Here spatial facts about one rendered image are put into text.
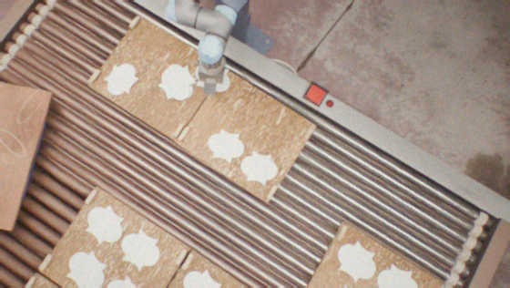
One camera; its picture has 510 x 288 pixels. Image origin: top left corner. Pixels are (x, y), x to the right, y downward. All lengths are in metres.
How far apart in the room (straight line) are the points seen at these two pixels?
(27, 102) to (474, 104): 2.42
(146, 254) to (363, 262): 0.77
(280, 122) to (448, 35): 1.65
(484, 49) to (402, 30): 0.50
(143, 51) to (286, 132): 0.64
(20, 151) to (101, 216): 0.37
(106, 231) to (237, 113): 0.64
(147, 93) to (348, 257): 0.96
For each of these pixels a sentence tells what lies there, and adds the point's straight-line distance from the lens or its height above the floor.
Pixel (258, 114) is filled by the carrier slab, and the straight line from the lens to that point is 1.95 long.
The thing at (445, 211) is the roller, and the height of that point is 0.92.
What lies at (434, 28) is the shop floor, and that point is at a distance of 3.33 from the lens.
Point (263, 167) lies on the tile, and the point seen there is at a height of 0.95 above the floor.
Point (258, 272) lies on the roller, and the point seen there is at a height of 0.92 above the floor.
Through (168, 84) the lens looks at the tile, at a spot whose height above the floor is 0.97.
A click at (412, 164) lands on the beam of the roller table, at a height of 0.92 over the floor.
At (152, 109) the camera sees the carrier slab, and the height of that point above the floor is 0.94.
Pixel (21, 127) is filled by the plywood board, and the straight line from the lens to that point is 1.97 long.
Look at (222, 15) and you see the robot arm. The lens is 1.62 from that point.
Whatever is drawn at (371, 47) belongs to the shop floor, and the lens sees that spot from 3.15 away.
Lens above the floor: 2.82
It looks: 75 degrees down
